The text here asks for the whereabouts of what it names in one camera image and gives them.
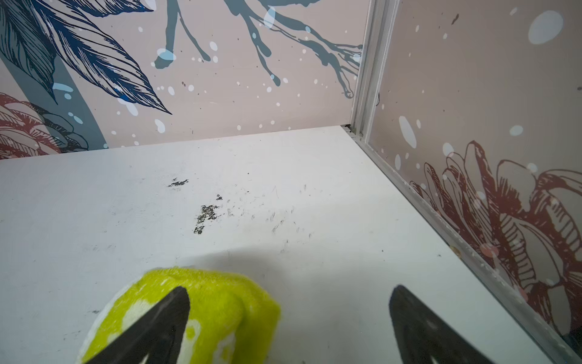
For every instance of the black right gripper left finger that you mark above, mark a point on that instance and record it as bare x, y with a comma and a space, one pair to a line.
156, 337

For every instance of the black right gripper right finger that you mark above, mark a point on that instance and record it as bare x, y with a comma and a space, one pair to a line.
423, 337

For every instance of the yellow-green white towel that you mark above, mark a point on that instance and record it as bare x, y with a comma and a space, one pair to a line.
231, 318

